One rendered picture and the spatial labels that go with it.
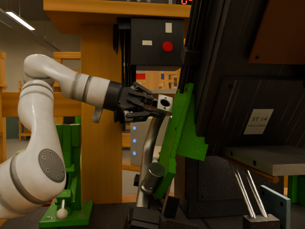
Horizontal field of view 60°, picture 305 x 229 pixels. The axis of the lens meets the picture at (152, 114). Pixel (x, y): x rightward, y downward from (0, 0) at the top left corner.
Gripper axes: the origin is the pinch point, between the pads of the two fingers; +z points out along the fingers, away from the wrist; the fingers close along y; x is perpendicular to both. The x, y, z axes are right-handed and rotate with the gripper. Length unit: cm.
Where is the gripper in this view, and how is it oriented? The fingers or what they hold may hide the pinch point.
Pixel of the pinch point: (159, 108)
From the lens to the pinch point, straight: 69.6
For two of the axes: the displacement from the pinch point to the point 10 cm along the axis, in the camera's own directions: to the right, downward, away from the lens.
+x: -2.7, 6.4, 7.1
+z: 9.6, 2.6, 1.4
